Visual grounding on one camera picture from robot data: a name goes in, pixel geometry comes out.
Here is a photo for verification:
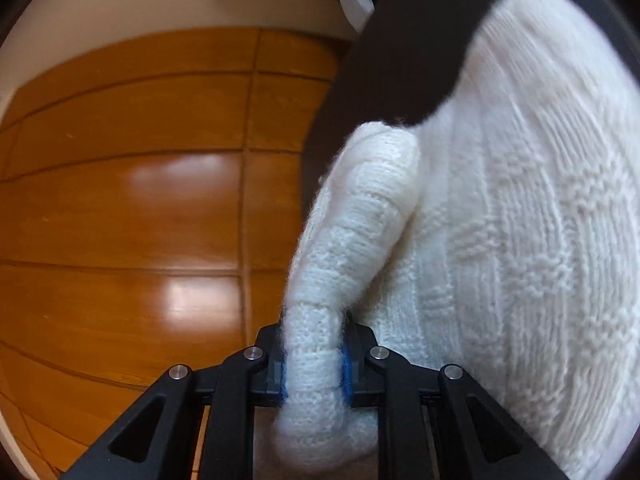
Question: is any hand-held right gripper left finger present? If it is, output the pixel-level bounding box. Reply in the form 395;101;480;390
60;324;288;480

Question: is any black leather massage table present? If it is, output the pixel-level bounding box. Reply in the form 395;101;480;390
300;0;531;221

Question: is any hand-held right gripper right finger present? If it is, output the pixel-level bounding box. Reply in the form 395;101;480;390
340;312;571;480

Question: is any wooden panelled wardrobe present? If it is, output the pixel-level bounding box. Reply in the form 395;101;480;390
0;27;351;480

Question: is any white knit sweater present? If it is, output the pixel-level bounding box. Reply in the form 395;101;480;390
275;0;640;480

